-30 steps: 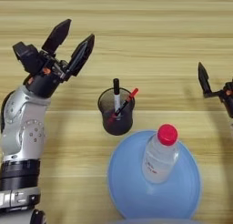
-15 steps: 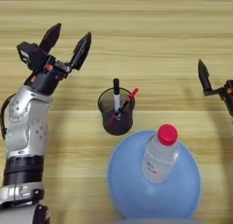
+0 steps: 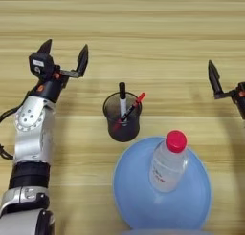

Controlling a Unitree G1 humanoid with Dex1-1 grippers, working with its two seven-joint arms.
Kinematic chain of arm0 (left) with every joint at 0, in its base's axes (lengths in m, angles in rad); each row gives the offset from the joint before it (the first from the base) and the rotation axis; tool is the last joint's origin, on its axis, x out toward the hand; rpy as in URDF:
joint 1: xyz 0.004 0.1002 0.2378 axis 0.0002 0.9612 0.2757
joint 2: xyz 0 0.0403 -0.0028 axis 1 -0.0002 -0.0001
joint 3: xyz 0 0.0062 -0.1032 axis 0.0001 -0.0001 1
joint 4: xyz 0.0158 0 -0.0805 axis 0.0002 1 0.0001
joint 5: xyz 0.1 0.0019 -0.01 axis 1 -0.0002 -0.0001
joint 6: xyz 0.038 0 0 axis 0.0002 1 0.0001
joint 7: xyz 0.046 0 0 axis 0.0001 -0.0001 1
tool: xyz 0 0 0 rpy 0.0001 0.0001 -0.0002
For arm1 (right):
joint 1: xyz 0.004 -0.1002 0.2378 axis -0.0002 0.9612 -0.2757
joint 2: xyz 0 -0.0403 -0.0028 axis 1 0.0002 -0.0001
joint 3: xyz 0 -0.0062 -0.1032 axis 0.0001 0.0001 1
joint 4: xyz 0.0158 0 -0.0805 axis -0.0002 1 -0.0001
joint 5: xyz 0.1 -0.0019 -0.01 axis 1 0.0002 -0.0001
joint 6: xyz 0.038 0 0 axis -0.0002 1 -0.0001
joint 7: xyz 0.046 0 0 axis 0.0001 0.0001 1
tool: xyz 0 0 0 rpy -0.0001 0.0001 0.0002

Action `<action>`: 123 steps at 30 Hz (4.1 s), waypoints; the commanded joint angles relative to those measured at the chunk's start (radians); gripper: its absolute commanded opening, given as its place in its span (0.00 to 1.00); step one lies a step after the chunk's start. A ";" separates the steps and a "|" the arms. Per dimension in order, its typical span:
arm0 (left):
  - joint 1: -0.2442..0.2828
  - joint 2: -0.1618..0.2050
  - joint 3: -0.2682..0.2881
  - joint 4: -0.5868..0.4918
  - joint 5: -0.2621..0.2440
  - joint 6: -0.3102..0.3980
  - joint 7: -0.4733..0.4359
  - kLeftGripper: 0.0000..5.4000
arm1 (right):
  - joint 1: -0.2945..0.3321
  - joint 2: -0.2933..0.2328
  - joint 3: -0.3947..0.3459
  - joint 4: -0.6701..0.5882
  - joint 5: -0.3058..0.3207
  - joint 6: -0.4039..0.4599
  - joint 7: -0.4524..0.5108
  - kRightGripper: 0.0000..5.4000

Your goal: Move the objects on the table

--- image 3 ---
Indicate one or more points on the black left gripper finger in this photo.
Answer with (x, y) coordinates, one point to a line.
(47, 47)
(83, 60)

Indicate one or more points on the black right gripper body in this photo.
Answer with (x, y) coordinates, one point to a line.
(240, 98)

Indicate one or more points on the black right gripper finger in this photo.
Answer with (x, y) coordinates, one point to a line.
(214, 78)

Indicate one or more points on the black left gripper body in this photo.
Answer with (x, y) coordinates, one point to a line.
(49, 89)

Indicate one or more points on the white marker with black cap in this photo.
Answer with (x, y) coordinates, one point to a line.
(122, 92)

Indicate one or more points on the black pen with red cap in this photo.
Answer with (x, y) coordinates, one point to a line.
(131, 109)

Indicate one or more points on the dark translucent pen cup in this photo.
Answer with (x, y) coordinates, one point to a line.
(124, 130)

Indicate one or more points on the clear bottle with red cap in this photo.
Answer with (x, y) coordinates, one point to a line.
(167, 168)

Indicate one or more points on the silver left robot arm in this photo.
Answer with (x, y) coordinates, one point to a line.
(30, 140)

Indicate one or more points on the small black box left gripper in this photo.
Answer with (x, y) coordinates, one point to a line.
(41, 65)

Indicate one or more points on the blue round plate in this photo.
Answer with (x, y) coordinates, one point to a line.
(143, 197)

